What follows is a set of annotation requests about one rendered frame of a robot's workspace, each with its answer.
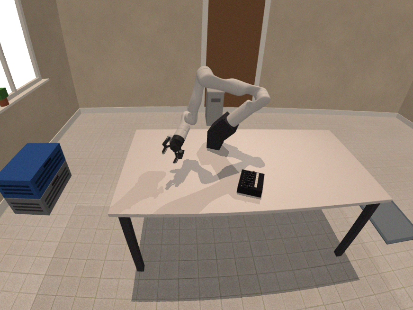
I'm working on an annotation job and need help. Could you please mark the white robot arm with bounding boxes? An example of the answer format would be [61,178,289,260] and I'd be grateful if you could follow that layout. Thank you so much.
[174,66,270,140]

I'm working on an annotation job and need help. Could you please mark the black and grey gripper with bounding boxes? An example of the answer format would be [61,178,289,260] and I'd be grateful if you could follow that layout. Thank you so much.
[162,135,185,164]

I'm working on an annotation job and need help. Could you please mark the black lighting desk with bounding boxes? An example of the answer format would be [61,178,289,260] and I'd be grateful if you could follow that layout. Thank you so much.
[237,169,265,197]

